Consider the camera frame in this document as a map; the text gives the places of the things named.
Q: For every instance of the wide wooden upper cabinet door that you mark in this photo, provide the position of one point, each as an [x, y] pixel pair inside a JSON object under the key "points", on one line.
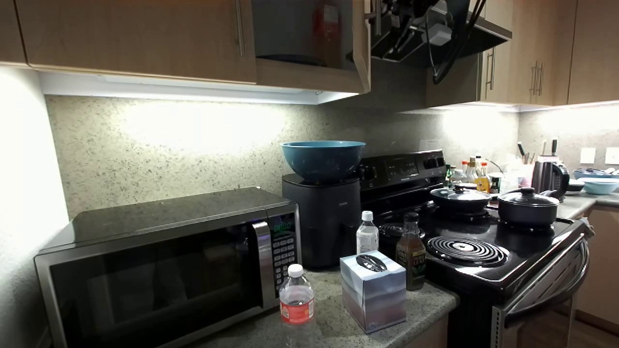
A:
{"points": [[129, 35]]}

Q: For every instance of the under cabinet light strip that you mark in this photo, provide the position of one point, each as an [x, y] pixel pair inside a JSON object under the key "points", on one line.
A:
{"points": [[195, 88]]}

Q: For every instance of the coil burner element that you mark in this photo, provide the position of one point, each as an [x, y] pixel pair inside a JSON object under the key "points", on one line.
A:
{"points": [[467, 250]]}

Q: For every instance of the yellow oil bottle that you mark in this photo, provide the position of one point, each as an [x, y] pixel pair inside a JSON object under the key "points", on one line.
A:
{"points": [[485, 180]]}

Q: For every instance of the white wall outlet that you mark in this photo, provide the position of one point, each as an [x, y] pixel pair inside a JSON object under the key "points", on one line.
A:
{"points": [[612, 155], [587, 155]]}

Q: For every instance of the clear condiment bottle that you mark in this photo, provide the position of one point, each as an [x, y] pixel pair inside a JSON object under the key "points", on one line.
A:
{"points": [[463, 175]]}

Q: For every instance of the blue mixing bowl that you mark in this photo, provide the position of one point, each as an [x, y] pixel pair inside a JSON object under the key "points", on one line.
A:
{"points": [[322, 159]]}

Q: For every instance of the stainless steel microwave oven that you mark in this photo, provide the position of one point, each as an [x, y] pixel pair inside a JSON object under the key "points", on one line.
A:
{"points": [[162, 283]]}

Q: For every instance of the wooden base cabinet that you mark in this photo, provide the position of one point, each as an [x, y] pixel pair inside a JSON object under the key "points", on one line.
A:
{"points": [[601, 271]]}

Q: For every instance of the black coffee maker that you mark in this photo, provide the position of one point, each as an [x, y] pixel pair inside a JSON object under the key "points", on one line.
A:
{"points": [[322, 223]]}

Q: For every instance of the clear plastic water bottle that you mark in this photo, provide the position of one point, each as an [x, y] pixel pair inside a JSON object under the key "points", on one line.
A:
{"points": [[367, 238]]}

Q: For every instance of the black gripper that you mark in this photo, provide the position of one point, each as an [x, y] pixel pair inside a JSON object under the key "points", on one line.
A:
{"points": [[409, 14]]}

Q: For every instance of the light blue container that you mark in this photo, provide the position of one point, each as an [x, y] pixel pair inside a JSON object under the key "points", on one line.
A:
{"points": [[601, 186]]}

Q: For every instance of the water bottle with red label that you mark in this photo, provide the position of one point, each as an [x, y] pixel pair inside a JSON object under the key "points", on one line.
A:
{"points": [[297, 302]]}

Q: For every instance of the deep black pot with lid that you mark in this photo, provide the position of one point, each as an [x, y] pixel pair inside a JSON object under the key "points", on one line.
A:
{"points": [[529, 209]]}

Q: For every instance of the blue white tissue box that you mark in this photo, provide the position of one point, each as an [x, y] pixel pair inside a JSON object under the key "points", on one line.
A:
{"points": [[374, 293]]}

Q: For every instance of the silver black electric kettle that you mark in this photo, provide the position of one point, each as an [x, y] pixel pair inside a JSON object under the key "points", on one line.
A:
{"points": [[551, 177]]}

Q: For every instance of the narrow wooden cabinet door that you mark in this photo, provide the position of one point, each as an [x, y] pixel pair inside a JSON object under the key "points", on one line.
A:
{"points": [[11, 30]]}

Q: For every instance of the brown glass bottle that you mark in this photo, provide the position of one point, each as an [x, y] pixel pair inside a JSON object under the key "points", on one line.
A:
{"points": [[411, 258]]}

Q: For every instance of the shallow black pot with lid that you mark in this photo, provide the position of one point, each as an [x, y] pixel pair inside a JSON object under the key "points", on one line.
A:
{"points": [[462, 202]]}

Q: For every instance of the black electric stove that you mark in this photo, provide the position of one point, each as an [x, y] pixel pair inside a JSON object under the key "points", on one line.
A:
{"points": [[477, 277]]}

